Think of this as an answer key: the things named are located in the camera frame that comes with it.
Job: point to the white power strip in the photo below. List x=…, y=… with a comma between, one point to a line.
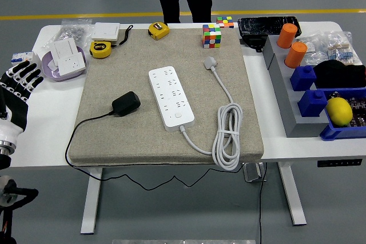
x=168, y=98

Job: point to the black cloth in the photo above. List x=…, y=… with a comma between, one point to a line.
x=340, y=74

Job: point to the yellow lemon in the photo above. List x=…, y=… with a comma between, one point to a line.
x=339, y=111

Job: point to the round yellow black tape measure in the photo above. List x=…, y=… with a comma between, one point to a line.
x=100, y=49

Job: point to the glossy black plastic tray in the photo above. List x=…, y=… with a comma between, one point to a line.
x=263, y=25

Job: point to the white table leg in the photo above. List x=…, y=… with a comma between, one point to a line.
x=291, y=192
x=91, y=198

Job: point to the clear bag of resistors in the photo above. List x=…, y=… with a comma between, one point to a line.
x=337, y=49

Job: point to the clear bag of screws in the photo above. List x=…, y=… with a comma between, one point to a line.
x=71, y=31

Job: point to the grey-brown mat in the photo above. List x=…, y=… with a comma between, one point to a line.
x=128, y=141

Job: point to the grey metal box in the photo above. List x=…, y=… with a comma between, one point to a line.
x=253, y=172

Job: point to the blue block with knob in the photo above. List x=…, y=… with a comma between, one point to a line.
x=313, y=104
x=303, y=78

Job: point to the black plug adapter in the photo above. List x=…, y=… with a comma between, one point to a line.
x=125, y=104

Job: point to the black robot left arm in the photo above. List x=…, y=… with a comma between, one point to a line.
x=20, y=192

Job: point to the grey stepped block stand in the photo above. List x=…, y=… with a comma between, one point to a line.
x=286, y=98

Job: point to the white two-button switch panel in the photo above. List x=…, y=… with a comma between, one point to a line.
x=65, y=48

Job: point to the large colourful puzzle cube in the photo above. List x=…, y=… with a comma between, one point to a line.
x=211, y=36

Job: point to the black table control panel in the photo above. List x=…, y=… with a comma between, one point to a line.
x=338, y=163

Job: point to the white blue circuit breaker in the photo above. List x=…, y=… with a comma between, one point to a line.
x=20, y=56

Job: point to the white wall switch panel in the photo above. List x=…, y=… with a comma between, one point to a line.
x=105, y=31

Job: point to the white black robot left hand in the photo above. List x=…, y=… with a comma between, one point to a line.
x=14, y=109

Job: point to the small colourful puzzle cube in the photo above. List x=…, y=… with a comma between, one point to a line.
x=225, y=22

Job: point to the blue storage bin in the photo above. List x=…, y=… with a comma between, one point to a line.
x=337, y=134

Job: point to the orange cylinder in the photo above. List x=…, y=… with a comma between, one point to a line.
x=296, y=54
x=286, y=36

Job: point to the white wall socket panel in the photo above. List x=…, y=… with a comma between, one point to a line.
x=71, y=64

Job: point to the dark circuit boards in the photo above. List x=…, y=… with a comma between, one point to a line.
x=358, y=109

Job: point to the boxy yellow tape measure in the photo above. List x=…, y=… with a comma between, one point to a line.
x=158, y=30

